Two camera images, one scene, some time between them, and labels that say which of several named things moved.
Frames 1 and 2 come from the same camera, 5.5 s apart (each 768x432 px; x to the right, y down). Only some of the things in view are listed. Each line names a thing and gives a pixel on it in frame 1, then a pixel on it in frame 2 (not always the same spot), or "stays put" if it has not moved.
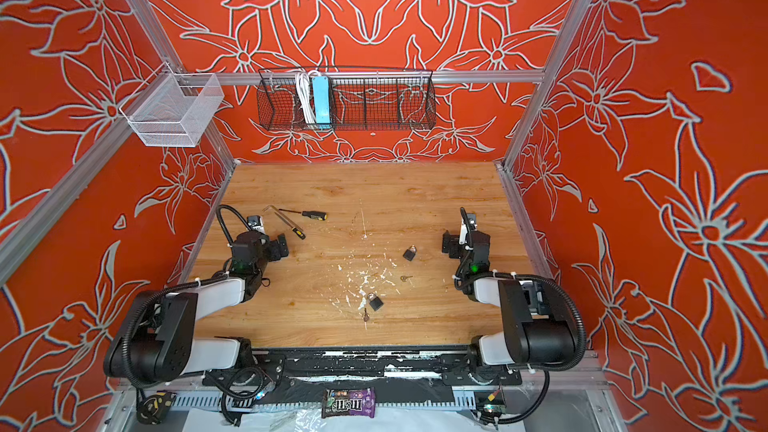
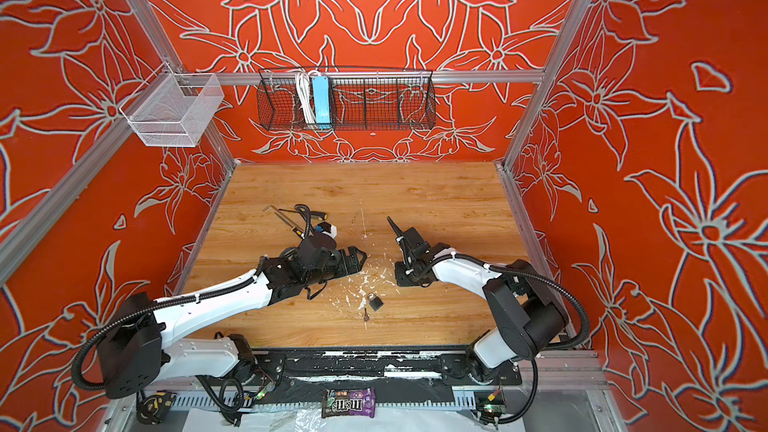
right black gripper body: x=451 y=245 → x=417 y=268
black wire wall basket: x=346 y=98 stays put
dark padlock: x=374 y=301 stays put
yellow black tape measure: x=152 y=409 stays put
